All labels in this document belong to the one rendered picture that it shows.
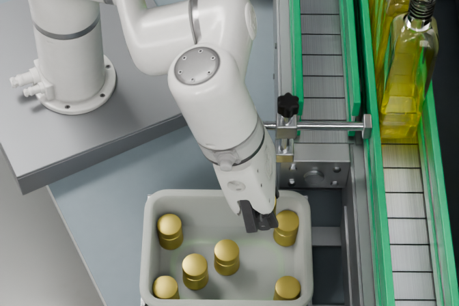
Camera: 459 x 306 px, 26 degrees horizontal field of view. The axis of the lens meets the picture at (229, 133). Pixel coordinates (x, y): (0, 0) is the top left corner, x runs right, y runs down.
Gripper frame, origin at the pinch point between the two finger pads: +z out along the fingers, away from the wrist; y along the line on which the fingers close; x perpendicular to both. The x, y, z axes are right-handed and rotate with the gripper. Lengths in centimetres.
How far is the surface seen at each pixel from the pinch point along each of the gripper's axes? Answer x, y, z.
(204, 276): 10.5, -4.2, 10.5
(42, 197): 73, 53, 76
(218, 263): 8.8, -2.1, 10.9
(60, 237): 67, 43, 77
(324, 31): -6.6, 32.2, 6.3
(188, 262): 12.2, -2.9, 8.4
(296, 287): -1.7, -5.9, 12.2
